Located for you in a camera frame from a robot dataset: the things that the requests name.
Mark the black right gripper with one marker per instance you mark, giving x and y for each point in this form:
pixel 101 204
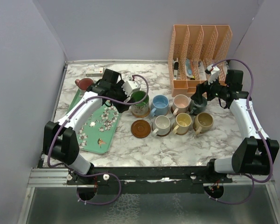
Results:
pixel 200 88

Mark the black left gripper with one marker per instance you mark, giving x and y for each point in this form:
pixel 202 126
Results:
pixel 118 86

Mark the grey mug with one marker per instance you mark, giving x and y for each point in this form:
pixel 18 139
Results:
pixel 196 108

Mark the pink mug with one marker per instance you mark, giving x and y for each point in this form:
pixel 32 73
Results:
pixel 180 104

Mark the red floral mug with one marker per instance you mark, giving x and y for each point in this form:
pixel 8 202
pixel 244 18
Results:
pixel 83 84

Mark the tan mug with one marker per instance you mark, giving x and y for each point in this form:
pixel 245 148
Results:
pixel 202 123

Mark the yellow mug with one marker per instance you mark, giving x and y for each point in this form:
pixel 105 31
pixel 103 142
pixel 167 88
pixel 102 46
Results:
pixel 181 124

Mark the blue mug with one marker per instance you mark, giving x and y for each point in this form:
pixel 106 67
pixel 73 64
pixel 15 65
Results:
pixel 159 106

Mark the green floral mug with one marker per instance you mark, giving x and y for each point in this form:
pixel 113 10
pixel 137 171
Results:
pixel 141 109

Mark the white cream mug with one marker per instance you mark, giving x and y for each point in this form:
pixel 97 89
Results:
pixel 161 125

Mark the brown ringed wooden coaster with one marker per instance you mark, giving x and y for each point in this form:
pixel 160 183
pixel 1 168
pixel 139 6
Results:
pixel 140 128

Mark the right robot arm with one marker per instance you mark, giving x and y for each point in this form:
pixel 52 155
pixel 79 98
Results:
pixel 257 152

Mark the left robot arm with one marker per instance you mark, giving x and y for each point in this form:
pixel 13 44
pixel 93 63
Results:
pixel 60 138

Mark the small white red box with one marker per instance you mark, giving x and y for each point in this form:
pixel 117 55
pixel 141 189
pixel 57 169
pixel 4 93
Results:
pixel 94 71

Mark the white printed packet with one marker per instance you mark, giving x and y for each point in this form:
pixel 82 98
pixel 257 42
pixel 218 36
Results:
pixel 201 71

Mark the white blue packet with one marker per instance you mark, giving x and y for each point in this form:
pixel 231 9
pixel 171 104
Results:
pixel 188 70

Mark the black grey marker pen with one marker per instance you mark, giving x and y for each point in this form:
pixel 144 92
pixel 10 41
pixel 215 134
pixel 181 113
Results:
pixel 175 70

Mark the peach plastic file organizer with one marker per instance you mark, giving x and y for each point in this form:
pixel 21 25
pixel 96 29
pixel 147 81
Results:
pixel 206 43

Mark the green serving tray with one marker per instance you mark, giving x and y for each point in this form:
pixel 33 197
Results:
pixel 96 134

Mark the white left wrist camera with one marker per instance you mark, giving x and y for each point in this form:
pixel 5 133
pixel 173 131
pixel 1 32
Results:
pixel 130 86

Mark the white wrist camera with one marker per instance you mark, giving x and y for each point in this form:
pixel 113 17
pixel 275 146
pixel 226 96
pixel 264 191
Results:
pixel 130 86
pixel 214 72

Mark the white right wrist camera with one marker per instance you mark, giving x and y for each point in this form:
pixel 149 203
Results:
pixel 214 72

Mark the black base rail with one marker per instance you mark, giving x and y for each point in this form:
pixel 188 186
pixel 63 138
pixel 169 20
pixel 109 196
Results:
pixel 148 180

